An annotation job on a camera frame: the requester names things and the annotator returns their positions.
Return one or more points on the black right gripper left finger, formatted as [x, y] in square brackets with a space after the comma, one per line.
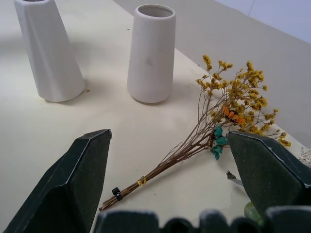
[73, 184]

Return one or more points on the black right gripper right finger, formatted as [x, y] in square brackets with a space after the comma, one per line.
[264, 174]

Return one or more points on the white twisted faceted vase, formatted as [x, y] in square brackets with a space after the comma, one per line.
[47, 48]

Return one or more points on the white round cylindrical vase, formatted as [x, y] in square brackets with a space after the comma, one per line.
[152, 54]

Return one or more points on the green leaf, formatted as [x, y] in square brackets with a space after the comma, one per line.
[252, 211]

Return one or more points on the yellow dried flower bouquet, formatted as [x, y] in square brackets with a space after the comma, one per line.
[218, 116]

